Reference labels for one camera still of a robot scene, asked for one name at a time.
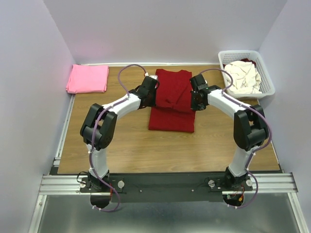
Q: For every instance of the folded pink t shirt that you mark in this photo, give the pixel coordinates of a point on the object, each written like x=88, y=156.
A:
x=87, y=79

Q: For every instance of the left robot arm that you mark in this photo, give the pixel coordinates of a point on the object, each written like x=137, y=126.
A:
x=99, y=125

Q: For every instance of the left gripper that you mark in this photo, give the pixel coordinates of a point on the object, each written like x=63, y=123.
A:
x=152, y=103

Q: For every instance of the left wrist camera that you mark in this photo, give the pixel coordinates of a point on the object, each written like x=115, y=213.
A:
x=155, y=77

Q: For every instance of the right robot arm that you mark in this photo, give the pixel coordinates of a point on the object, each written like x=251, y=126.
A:
x=249, y=129

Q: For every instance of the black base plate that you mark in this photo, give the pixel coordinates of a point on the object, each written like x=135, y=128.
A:
x=166, y=187

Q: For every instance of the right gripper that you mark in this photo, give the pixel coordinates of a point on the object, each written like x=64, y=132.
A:
x=194, y=107

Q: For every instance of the red t shirt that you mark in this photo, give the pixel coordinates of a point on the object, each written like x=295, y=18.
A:
x=172, y=110

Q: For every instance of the dark red shirt in basket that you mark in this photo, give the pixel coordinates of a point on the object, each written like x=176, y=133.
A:
x=248, y=60

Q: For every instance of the aluminium frame rail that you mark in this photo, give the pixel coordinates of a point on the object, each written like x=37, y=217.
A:
x=61, y=208

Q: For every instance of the white plastic basket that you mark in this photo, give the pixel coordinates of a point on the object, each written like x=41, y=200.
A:
x=266, y=86

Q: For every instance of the cream white t shirt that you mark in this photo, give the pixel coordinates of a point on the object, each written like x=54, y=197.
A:
x=246, y=78

